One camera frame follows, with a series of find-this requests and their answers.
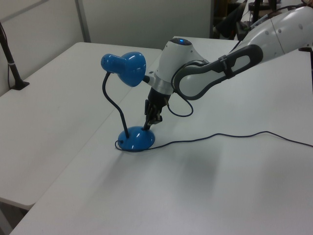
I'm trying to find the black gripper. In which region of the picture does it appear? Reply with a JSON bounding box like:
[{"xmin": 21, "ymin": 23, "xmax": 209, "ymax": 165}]
[{"xmin": 142, "ymin": 88, "xmax": 172, "ymax": 131}]

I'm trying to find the blue gooseneck desk lamp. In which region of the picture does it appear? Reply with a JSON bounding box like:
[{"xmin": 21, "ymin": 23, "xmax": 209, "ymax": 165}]
[{"xmin": 100, "ymin": 51, "xmax": 156, "ymax": 151}]

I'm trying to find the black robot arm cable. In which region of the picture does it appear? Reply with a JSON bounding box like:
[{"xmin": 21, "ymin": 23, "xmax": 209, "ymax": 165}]
[{"xmin": 166, "ymin": 60, "xmax": 195, "ymax": 118}]

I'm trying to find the black lamp power cable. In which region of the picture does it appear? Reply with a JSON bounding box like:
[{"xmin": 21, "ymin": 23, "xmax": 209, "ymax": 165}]
[{"xmin": 114, "ymin": 131, "xmax": 313, "ymax": 154}]

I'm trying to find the grey partition frame post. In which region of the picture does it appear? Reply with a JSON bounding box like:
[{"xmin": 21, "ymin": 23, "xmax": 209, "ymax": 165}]
[{"xmin": 74, "ymin": 0, "xmax": 92, "ymax": 44}]

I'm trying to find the black upright stand post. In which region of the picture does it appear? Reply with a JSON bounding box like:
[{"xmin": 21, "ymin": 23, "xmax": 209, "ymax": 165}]
[{"xmin": 252, "ymin": 0, "xmax": 262, "ymax": 21}]

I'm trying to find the black camera stand pole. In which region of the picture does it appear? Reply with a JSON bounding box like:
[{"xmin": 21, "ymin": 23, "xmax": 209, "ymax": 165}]
[{"xmin": 0, "ymin": 21, "xmax": 30, "ymax": 91}]

